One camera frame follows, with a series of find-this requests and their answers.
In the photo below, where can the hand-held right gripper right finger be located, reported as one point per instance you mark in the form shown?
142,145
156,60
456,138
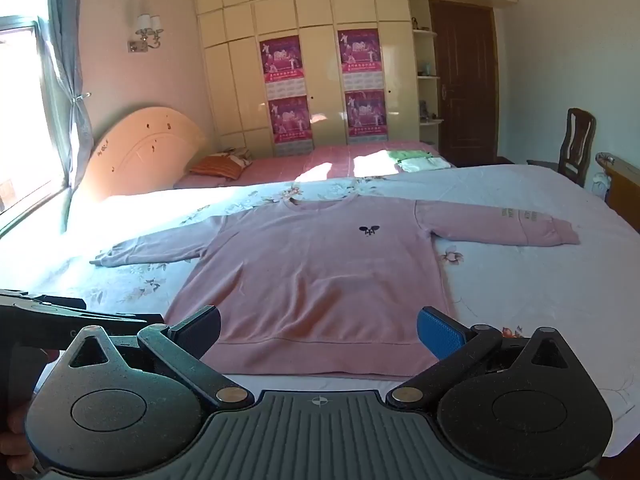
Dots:
440,332

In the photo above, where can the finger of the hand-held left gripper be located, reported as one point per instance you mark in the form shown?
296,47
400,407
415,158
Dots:
127,322
40,297

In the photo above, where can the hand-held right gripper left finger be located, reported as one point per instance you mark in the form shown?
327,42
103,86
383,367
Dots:
200,332

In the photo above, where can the pink sweater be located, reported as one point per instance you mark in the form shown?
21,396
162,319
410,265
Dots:
320,280

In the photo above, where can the person's left hand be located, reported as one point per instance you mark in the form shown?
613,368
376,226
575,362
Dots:
12,447

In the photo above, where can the floral white bed sheet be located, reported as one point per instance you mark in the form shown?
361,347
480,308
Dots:
525,300

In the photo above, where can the orange striped pillow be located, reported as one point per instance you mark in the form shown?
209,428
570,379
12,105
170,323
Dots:
215,167

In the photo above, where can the folded white cloth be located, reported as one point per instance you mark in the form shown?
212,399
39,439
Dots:
425,165

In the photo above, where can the window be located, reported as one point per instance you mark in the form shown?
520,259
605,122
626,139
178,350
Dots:
25,125

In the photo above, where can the light wooden headboard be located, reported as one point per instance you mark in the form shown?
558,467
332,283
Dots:
145,150

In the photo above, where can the floral pillow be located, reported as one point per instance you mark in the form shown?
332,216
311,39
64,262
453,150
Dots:
240,156

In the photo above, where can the folded green cloth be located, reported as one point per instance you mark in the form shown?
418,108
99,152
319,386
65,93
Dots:
410,154

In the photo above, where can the metal curtain holdback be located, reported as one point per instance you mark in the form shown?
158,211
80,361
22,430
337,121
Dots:
82,97

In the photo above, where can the pink checked bed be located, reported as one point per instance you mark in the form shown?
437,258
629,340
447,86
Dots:
320,160

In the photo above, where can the dark wooden chair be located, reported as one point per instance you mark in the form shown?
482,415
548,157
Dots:
575,142

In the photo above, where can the light wooden footboard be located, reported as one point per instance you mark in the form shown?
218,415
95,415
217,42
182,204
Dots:
625,185

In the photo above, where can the grey curtain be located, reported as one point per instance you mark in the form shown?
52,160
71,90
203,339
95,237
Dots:
67,60

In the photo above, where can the cream corner shelf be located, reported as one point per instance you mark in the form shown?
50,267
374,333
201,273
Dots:
425,77

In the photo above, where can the dark wooden door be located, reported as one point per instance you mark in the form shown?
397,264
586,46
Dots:
467,75

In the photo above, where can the cream wardrobe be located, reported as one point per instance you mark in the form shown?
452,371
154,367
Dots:
320,5

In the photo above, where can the magenta wall poster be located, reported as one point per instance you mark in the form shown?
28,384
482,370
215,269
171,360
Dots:
366,112
290,122
281,60
359,52

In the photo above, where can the twin shade wall lamp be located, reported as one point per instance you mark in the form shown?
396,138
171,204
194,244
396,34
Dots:
147,27

